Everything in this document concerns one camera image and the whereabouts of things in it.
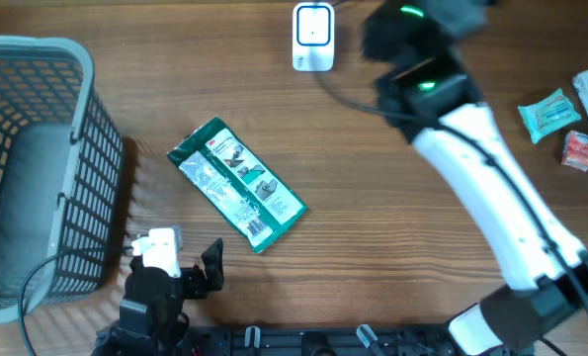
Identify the green 3M package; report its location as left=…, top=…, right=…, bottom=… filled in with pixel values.
left=167, top=117, right=307, bottom=253

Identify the teal tissue pack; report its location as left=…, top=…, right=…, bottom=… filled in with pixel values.
left=518, top=89, right=581, bottom=144

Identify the red small packet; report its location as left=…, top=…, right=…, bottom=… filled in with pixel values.
left=561, top=131, right=588, bottom=172

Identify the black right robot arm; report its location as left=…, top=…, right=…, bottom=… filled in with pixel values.
left=363, top=1, right=588, bottom=355

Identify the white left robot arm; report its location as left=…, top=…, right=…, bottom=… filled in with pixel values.
left=92, top=238, right=224, bottom=356

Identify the white barcode scanner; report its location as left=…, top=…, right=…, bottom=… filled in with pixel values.
left=292, top=2, right=335, bottom=72

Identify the grey plastic basket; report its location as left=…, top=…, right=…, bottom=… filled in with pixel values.
left=0, top=36, right=125, bottom=323

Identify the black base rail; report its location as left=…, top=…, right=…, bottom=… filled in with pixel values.
left=95, top=321, right=536, bottom=356

